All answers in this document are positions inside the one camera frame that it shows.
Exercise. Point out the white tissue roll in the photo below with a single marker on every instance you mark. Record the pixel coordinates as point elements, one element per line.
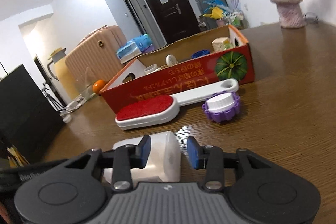
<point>164,162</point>

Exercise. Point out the dark brown entrance door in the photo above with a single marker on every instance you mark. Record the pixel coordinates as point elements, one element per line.
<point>175,18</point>

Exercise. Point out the green white small bottle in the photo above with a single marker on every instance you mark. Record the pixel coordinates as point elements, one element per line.
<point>227,45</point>

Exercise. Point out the snack packets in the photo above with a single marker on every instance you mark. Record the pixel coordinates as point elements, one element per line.
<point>15,158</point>

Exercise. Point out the blue round lid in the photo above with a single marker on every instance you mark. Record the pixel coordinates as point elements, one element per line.
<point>200,54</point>

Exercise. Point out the orange fruit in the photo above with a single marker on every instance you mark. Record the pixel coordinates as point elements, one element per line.
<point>98,86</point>

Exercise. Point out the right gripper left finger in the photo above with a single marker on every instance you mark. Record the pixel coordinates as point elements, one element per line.
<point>126,158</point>

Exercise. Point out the blue tissue pack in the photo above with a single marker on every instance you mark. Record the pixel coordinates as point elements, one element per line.
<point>136,45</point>

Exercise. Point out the yellow watering can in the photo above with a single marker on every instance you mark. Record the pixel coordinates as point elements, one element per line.
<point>216,13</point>

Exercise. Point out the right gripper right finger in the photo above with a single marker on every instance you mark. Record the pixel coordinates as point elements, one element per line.
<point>209,158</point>

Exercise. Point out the white red lint brush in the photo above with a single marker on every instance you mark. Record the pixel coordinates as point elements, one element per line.
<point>164,108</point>

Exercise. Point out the pink ribbed suitcase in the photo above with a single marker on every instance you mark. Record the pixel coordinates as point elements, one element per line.
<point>97,53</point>

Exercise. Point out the red cardboard box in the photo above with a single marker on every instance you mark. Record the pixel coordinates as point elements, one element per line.
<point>131,84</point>

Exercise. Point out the yellow thermos jug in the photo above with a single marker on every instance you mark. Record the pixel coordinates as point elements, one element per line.
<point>58,70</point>

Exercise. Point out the black paper shopping bag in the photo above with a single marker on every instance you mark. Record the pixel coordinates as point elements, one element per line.
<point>28,121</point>

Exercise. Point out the clear drinking glass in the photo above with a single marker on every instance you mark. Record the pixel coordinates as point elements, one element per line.
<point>85,82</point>

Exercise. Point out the white tape roll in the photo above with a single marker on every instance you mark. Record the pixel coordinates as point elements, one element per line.
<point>151,69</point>

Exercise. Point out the white charger with cable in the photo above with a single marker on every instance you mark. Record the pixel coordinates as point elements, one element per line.
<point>76,104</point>

